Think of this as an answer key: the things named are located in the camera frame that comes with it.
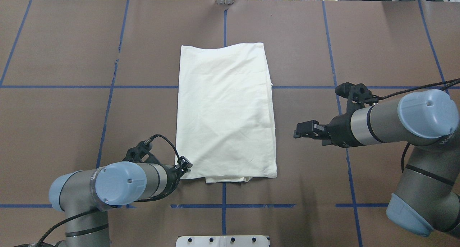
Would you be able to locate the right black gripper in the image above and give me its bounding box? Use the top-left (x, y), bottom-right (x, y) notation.
top-left (293, 114), bottom-right (354, 147)

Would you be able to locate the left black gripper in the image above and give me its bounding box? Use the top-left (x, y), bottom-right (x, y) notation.
top-left (163, 156), bottom-right (193, 193)

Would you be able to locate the white long-sleeve cat shirt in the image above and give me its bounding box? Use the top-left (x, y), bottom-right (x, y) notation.
top-left (176, 42), bottom-right (277, 183)

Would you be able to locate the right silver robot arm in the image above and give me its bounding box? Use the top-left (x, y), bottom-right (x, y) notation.
top-left (293, 84), bottom-right (459, 238)

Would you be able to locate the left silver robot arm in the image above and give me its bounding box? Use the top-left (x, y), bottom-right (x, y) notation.
top-left (27, 156), bottom-right (192, 247)

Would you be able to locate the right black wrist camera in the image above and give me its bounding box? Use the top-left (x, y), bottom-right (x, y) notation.
top-left (335, 83), bottom-right (379, 114)

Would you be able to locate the white camera mast with base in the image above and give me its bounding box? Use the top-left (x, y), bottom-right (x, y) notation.
top-left (175, 234), bottom-right (271, 247)

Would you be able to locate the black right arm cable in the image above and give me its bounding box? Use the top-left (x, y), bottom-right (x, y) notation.
top-left (372, 78), bottom-right (460, 183)

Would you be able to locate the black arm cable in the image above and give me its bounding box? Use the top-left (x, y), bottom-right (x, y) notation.
top-left (372, 78), bottom-right (460, 183)
top-left (34, 134), bottom-right (182, 247)

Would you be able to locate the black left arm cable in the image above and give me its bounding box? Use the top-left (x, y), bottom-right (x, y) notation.
top-left (34, 134), bottom-right (182, 247)

